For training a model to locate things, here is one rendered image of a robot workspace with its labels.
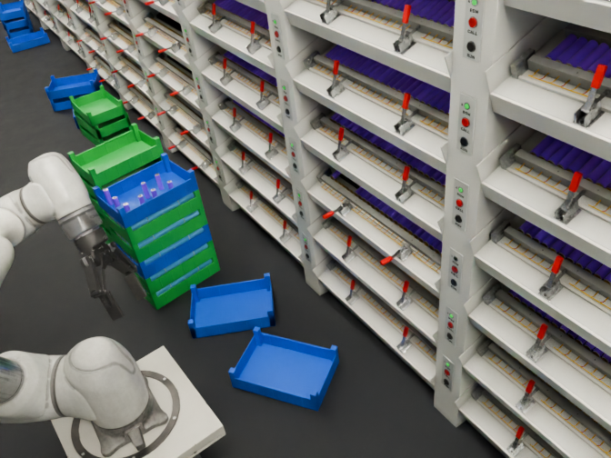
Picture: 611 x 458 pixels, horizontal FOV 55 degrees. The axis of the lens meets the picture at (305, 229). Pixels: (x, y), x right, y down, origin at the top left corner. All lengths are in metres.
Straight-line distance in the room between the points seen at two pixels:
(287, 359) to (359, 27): 1.11
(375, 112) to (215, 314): 1.08
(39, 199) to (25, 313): 1.10
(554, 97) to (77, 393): 1.21
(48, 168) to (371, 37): 0.80
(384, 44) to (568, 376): 0.81
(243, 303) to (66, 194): 0.95
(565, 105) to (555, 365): 0.59
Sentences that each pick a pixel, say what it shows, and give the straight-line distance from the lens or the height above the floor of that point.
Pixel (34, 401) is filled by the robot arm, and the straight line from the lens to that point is 1.56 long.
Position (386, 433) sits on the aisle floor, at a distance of 1.83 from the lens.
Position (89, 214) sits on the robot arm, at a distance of 1.49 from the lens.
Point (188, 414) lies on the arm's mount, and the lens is 1.65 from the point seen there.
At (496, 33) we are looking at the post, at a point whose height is 1.17.
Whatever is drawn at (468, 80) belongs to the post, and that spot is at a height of 1.07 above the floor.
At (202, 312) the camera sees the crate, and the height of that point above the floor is 0.00.
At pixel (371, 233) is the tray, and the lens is 1.68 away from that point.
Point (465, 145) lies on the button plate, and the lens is 1.20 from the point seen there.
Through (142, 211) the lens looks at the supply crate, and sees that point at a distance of 2.06.
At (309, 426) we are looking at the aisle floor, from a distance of 1.85.
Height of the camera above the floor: 1.55
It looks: 38 degrees down
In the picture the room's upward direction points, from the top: 8 degrees counter-clockwise
